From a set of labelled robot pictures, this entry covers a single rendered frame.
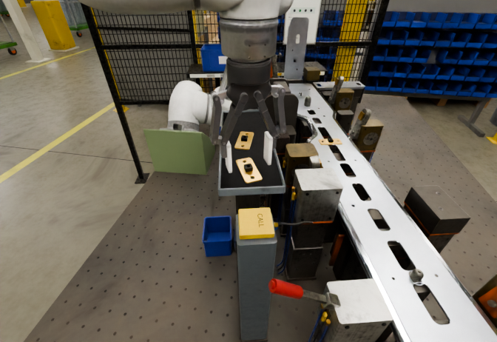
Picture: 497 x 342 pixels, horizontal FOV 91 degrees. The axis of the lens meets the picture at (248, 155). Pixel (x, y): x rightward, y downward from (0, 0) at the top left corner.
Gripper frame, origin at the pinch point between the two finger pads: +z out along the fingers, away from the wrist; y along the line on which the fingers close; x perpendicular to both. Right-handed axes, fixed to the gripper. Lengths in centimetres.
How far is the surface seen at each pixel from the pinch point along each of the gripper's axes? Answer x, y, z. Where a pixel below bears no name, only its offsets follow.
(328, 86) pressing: 79, 74, 20
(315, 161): 4.7, 20.7, 9.8
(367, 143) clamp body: 24, 59, 23
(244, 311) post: -16.7, -6.3, 31.2
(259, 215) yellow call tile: -13.0, -2.1, 4.1
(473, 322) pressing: -36, 32, 20
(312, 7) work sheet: 120, 81, -16
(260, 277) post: -17.5, -3.0, 17.1
